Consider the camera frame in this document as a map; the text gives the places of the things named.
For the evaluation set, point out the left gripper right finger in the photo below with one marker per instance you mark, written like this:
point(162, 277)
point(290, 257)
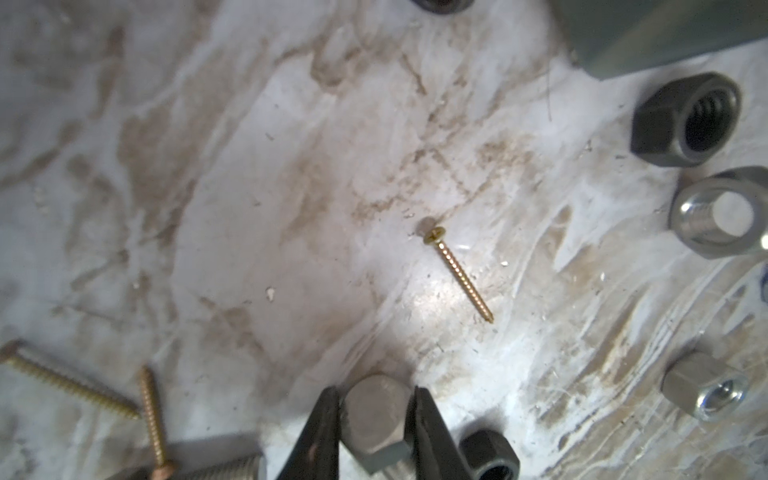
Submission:
point(436, 456)

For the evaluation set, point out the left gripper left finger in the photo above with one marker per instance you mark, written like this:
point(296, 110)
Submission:
point(315, 455)

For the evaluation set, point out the black hex nut centre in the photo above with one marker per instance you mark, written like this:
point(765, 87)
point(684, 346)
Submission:
point(489, 456)

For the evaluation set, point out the black hex nut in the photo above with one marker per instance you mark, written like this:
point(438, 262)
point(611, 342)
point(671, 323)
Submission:
point(489, 456)
point(686, 121)

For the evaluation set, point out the brass wood screw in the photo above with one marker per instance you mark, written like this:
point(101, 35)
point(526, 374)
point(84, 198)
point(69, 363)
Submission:
point(164, 468)
point(435, 238)
point(11, 355)

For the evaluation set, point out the silver hex nut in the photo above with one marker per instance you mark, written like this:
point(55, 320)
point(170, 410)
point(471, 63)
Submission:
point(704, 387)

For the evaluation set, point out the shiny silver nut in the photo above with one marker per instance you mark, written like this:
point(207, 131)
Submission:
point(723, 215)

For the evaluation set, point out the clear plastic organizer box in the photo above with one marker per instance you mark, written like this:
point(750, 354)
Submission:
point(608, 38)

